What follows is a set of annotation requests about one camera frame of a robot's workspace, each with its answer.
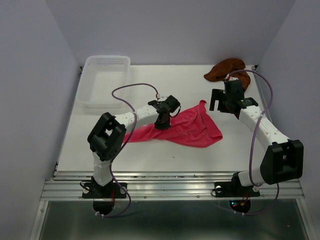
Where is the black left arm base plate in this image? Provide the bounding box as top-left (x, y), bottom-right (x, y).
top-left (79, 181), bottom-right (127, 199)

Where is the aluminium table edge rail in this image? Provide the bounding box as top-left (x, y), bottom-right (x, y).
top-left (251, 64), bottom-right (291, 176)

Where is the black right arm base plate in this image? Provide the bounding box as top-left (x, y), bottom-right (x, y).
top-left (211, 181), bottom-right (260, 198)

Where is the brown microfibre towel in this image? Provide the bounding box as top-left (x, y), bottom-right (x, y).
top-left (203, 58), bottom-right (251, 91)

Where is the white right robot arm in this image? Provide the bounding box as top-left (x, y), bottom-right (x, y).
top-left (209, 78), bottom-right (304, 195)

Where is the aluminium front mounting rail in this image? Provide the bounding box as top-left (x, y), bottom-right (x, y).
top-left (39, 171), bottom-right (306, 202)

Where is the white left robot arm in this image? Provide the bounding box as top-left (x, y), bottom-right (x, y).
top-left (87, 95), bottom-right (181, 197)

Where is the pink microfibre towel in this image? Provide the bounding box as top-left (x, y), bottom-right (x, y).
top-left (124, 100), bottom-right (223, 148)

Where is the white plastic basket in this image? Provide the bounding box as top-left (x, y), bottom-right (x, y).
top-left (76, 55), bottom-right (131, 109)

